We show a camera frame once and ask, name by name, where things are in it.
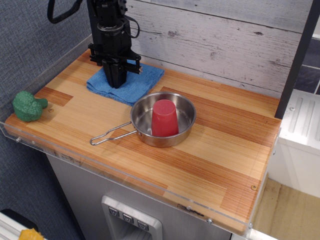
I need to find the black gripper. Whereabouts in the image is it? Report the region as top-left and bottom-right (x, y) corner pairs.
(88, 23), (142, 89)

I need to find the blue cloth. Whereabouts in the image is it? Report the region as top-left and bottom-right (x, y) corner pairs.
(86, 63), (165, 107)

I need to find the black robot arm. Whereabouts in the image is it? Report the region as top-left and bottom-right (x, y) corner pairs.
(87, 0), (142, 89)

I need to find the small steel pan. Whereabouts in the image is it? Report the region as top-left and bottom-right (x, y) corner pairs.
(90, 91), (197, 148)

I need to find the red plastic cup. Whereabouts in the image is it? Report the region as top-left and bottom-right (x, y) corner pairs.
(151, 99), (179, 137)

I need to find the green toy broccoli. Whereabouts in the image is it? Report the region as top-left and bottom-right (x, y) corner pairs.
(12, 91), (49, 122)

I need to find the clear acrylic table guard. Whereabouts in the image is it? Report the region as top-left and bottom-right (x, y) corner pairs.
(0, 31), (286, 234)

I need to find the grey toy fridge cabinet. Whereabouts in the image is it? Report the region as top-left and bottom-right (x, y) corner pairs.
(48, 155), (232, 240)

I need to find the silver dispenser panel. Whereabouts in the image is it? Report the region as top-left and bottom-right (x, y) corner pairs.
(101, 195), (164, 240)

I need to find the yellow black object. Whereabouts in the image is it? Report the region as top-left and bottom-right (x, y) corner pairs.
(0, 209), (45, 240)

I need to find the white toy sink counter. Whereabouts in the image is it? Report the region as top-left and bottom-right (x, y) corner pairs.
(267, 90), (320, 198)

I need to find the black braided cable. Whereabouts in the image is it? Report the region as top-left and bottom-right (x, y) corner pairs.
(47, 0), (83, 25)

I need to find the dark right frame post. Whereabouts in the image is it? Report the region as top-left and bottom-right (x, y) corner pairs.
(274, 0), (320, 120)

